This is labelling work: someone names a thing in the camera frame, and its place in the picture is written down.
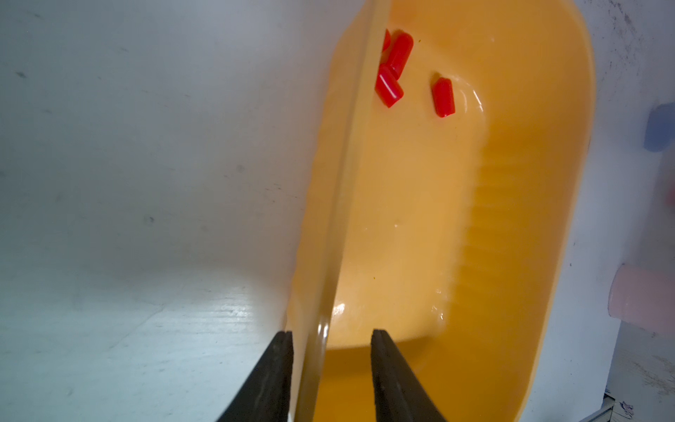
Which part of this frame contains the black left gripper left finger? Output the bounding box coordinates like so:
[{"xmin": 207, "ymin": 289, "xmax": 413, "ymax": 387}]
[{"xmin": 217, "ymin": 332, "xmax": 294, "ymax": 422}]

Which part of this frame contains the red sleeve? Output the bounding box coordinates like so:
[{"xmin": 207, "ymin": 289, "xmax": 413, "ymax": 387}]
[
  {"xmin": 381, "ymin": 30, "xmax": 392, "ymax": 53},
  {"xmin": 386, "ymin": 32, "xmax": 415, "ymax": 80},
  {"xmin": 375, "ymin": 63, "xmax": 404, "ymax": 108},
  {"xmin": 432, "ymin": 77, "xmax": 455, "ymax": 118}
]

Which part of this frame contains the yellow plastic storage tray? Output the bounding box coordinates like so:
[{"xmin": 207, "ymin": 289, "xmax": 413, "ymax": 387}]
[{"xmin": 287, "ymin": 1, "xmax": 595, "ymax": 421}]

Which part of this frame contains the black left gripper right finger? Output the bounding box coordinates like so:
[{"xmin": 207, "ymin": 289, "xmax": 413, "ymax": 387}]
[{"xmin": 370, "ymin": 330, "xmax": 446, "ymax": 422}]

